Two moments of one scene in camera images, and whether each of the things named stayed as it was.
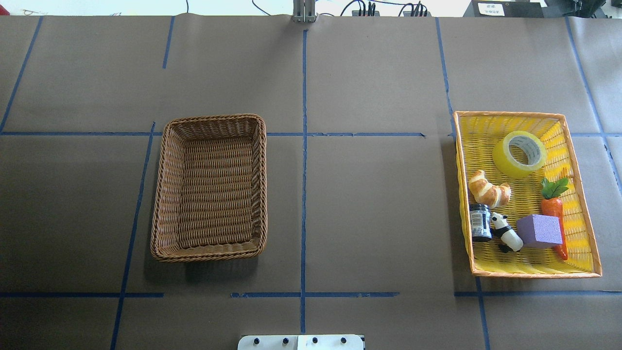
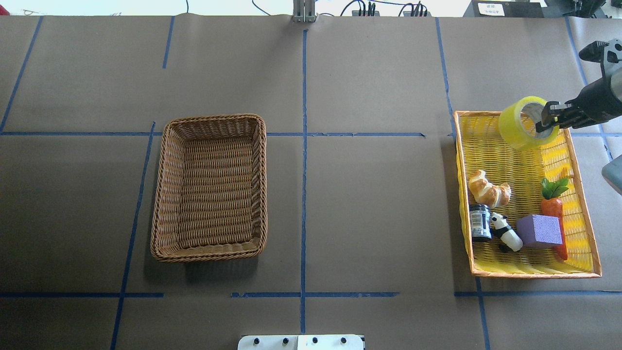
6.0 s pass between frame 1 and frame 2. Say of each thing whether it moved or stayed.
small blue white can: stayed
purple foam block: stayed
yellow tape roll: moved
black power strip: stayed
